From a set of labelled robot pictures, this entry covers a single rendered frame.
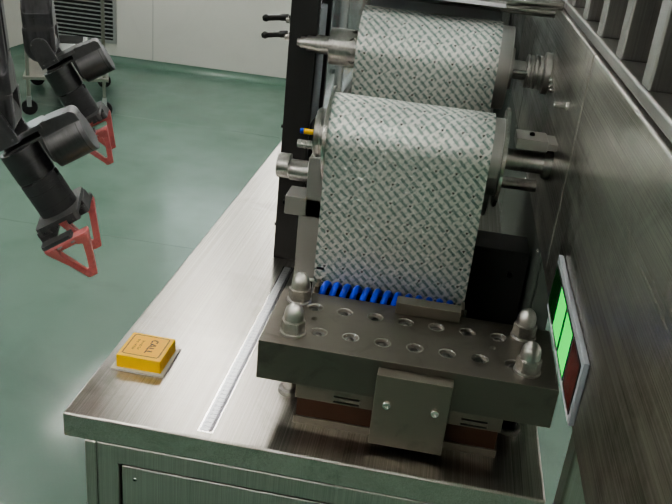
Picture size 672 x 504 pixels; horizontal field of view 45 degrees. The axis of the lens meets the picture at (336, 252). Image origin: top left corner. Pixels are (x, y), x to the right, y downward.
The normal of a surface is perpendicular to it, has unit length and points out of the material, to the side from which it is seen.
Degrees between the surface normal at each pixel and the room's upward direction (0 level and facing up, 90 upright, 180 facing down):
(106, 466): 90
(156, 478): 90
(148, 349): 0
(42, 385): 0
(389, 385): 90
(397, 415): 90
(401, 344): 0
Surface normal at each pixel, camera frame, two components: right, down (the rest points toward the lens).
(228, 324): 0.10, -0.91
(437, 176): -0.16, 0.40
